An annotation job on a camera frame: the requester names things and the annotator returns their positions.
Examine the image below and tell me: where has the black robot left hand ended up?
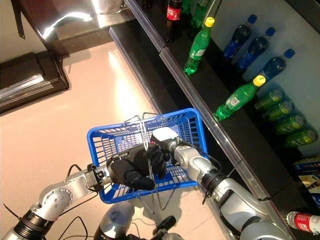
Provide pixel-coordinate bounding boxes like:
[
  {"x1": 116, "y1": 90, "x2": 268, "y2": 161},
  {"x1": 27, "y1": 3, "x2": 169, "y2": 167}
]
[{"x1": 106, "y1": 146, "x2": 157, "y2": 191}]

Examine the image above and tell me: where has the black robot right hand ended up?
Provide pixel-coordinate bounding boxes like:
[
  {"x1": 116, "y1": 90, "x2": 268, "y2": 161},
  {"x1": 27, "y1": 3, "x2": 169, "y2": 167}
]
[{"x1": 146, "y1": 143, "x2": 176, "y2": 180}]

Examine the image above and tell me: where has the blue plastic shopping basket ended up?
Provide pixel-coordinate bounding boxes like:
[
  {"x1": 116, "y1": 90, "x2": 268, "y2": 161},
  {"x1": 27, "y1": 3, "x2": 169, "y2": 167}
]
[{"x1": 86, "y1": 107, "x2": 210, "y2": 215}]

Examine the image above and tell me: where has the green Sprite bottle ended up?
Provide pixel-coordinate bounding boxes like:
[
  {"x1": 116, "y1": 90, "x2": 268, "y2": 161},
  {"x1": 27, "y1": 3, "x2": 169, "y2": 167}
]
[
  {"x1": 183, "y1": 16, "x2": 216, "y2": 76},
  {"x1": 180, "y1": 0, "x2": 193, "y2": 15},
  {"x1": 213, "y1": 74, "x2": 266, "y2": 123},
  {"x1": 191, "y1": 0, "x2": 213, "y2": 29}
]

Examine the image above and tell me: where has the silver robot left leg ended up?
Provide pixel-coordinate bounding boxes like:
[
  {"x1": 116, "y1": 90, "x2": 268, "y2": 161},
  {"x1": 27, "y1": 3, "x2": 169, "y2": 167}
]
[{"x1": 93, "y1": 201, "x2": 136, "y2": 240}]

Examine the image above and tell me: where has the black store shelf board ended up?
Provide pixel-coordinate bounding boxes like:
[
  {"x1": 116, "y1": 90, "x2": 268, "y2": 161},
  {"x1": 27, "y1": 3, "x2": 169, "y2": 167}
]
[
  {"x1": 123, "y1": 0, "x2": 320, "y2": 240},
  {"x1": 108, "y1": 23, "x2": 251, "y2": 240}
]

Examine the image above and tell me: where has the black low display stand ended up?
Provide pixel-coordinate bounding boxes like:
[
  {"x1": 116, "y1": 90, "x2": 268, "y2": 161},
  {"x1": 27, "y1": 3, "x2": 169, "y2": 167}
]
[{"x1": 0, "y1": 51, "x2": 70, "y2": 115}]

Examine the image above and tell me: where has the Pepsi cola bottle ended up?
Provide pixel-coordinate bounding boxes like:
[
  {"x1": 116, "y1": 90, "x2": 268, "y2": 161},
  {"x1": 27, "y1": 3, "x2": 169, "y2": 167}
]
[
  {"x1": 222, "y1": 14, "x2": 258, "y2": 61},
  {"x1": 258, "y1": 48, "x2": 296, "y2": 83},
  {"x1": 234, "y1": 26, "x2": 276, "y2": 72}
]

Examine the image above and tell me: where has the Coca-Cola bottle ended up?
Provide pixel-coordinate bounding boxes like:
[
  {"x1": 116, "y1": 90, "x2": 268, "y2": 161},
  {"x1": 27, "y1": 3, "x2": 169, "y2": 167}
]
[{"x1": 164, "y1": 0, "x2": 181, "y2": 43}]

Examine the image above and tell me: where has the red label water bottle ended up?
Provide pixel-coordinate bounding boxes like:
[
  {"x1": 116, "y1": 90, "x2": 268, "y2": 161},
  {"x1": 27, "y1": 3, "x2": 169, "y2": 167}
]
[{"x1": 285, "y1": 211, "x2": 320, "y2": 236}]

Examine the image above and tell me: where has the glossy dark display unit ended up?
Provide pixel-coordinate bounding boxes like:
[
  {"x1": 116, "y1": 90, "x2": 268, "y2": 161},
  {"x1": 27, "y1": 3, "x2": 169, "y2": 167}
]
[{"x1": 9, "y1": 0, "x2": 136, "y2": 60}]

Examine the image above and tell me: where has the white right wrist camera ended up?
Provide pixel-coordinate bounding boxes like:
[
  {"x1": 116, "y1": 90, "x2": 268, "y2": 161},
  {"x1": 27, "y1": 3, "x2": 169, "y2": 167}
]
[{"x1": 150, "y1": 126, "x2": 180, "y2": 146}]

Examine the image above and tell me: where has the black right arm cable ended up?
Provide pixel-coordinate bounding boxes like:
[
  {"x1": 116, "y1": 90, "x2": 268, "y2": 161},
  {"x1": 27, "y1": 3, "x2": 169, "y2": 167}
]
[{"x1": 181, "y1": 139, "x2": 223, "y2": 205}]

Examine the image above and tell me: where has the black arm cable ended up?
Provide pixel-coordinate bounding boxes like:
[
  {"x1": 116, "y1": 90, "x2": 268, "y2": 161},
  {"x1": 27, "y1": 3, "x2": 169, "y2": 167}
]
[
  {"x1": 65, "y1": 163, "x2": 88, "y2": 180},
  {"x1": 181, "y1": 139, "x2": 223, "y2": 205}
]

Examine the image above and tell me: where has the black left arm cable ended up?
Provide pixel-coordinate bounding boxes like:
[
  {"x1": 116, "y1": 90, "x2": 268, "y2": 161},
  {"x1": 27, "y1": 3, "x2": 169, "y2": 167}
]
[{"x1": 65, "y1": 163, "x2": 88, "y2": 180}]

